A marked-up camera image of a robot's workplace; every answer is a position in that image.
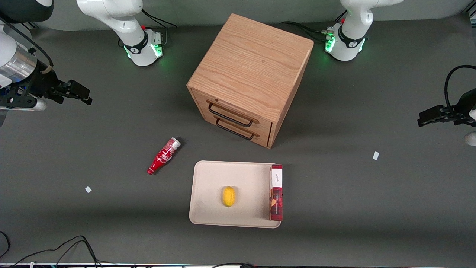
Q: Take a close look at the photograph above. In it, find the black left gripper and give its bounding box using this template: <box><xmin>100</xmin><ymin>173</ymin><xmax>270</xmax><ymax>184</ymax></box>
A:
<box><xmin>417</xmin><ymin>88</ymin><xmax>476</xmax><ymax>128</ymax></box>

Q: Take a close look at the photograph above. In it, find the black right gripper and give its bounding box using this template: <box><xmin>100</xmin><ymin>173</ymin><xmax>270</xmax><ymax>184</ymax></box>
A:
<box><xmin>23</xmin><ymin>66</ymin><xmax>93</xmax><ymax>106</ymax></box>

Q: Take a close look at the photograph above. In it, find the red coke bottle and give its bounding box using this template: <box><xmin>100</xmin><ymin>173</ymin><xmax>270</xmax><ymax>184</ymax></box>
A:
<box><xmin>147</xmin><ymin>137</ymin><xmax>182</xmax><ymax>175</ymax></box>

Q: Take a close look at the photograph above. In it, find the beige plastic tray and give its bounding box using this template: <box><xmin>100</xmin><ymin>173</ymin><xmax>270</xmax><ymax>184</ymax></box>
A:
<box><xmin>189</xmin><ymin>160</ymin><xmax>283</xmax><ymax>229</ymax></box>

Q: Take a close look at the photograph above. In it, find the wooden drawer cabinet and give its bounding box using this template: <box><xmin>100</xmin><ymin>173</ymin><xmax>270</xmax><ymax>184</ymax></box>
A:
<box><xmin>186</xmin><ymin>13</ymin><xmax>314</xmax><ymax>149</ymax></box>

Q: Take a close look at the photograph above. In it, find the red snack box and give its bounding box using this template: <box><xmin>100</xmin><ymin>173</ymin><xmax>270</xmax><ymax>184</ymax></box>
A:
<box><xmin>268</xmin><ymin>164</ymin><xmax>283</xmax><ymax>221</ymax></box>

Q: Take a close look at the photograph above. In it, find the yellow lemon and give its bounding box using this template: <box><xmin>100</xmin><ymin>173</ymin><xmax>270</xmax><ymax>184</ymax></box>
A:
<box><xmin>222</xmin><ymin>186</ymin><xmax>236</xmax><ymax>208</ymax></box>

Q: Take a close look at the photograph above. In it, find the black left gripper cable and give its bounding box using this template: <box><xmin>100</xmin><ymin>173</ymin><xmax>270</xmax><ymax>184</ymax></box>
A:
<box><xmin>444</xmin><ymin>65</ymin><xmax>476</xmax><ymax>111</ymax></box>

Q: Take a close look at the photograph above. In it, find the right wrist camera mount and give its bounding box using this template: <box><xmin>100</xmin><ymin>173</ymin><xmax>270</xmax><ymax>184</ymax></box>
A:
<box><xmin>0</xmin><ymin>84</ymin><xmax>48</xmax><ymax>112</ymax></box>

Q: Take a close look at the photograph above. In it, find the long black floor cable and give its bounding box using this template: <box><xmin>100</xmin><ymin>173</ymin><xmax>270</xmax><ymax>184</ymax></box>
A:
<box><xmin>10</xmin><ymin>235</ymin><xmax>102</xmax><ymax>268</ymax></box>

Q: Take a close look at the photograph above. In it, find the black drawer handle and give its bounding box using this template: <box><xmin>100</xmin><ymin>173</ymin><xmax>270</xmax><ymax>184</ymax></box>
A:
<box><xmin>216</xmin><ymin>118</ymin><xmax>256</xmax><ymax>141</ymax></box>
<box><xmin>208</xmin><ymin>102</ymin><xmax>255</xmax><ymax>128</ymax></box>

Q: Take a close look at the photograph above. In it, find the black left arm base cable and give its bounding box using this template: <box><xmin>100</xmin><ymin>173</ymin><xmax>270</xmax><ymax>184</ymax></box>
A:
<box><xmin>279</xmin><ymin>10</ymin><xmax>348</xmax><ymax>42</ymax></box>

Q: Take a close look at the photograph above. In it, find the short black edge cable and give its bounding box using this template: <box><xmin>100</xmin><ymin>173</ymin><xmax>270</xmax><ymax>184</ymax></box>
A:
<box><xmin>0</xmin><ymin>231</ymin><xmax>10</xmax><ymax>259</ymax></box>

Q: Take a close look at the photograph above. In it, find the black cable at table edge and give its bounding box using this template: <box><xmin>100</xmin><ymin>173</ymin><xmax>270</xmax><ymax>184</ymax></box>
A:
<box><xmin>211</xmin><ymin>262</ymin><xmax>258</xmax><ymax>268</ymax></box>

